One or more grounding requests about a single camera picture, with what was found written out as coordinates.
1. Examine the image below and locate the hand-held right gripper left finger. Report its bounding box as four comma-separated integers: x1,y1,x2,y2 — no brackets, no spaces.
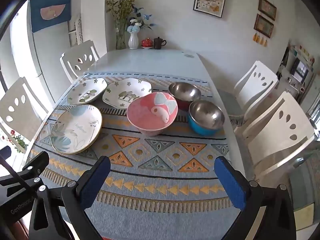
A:
29,156,112,240

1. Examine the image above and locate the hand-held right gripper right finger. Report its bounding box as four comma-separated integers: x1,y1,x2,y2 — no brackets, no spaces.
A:
214,156,297,240

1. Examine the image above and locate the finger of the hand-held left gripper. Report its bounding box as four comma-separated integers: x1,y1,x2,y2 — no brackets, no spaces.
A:
6,151,50,198

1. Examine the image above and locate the round plate with leaf print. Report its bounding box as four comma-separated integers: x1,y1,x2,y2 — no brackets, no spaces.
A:
50,104,103,155

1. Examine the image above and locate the steel bowl with blue outside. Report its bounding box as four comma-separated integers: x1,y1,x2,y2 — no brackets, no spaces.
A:
187,100,225,137

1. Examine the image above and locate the pink ceramic bowl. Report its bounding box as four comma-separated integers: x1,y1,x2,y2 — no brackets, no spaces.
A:
126,92,179,137

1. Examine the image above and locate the white plate with green flowers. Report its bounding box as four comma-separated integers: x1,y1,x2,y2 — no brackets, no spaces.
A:
67,77,108,105

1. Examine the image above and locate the white plate with tree print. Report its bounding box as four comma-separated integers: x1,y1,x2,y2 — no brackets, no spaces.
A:
102,78,153,110

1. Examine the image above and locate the steel bowl with red outside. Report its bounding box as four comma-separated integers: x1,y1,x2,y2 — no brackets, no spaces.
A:
168,82,202,110

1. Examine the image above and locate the red flowering plant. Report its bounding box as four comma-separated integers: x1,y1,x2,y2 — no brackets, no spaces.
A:
1,129,29,153

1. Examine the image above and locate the white dining chair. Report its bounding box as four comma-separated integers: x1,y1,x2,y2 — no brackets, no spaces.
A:
60,40,100,83
235,91,316,178
0,77,49,143
234,60,279,120

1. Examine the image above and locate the blue patterned table cloth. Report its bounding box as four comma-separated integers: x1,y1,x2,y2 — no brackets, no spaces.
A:
26,71,248,240

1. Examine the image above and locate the white refrigerator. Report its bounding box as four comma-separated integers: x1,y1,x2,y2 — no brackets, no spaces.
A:
10,1,83,100

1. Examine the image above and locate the white shelf unit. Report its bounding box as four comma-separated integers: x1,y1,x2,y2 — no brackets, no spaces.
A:
276,40,320,120

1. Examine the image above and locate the small television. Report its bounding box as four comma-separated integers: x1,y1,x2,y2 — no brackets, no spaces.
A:
291,59,309,83

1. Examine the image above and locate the white lattice rack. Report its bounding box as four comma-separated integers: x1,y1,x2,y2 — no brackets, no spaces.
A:
68,14,84,47

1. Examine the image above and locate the brown mug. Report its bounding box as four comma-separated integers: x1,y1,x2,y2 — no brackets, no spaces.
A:
153,37,167,50

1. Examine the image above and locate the blue cloth cover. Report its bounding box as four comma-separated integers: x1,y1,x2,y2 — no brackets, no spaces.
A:
29,0,72,33

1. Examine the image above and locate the blue and white flower bouquet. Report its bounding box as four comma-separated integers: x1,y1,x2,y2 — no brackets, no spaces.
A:
126,6,157,33

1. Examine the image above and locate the small framed picture with tassels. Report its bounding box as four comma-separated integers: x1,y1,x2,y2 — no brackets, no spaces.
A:
253,14,274,47

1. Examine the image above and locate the dried flower bunch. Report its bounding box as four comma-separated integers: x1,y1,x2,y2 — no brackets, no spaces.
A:
106,0,135,30

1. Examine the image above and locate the black cable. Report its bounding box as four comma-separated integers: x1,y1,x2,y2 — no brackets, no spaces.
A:
0,154,35,195

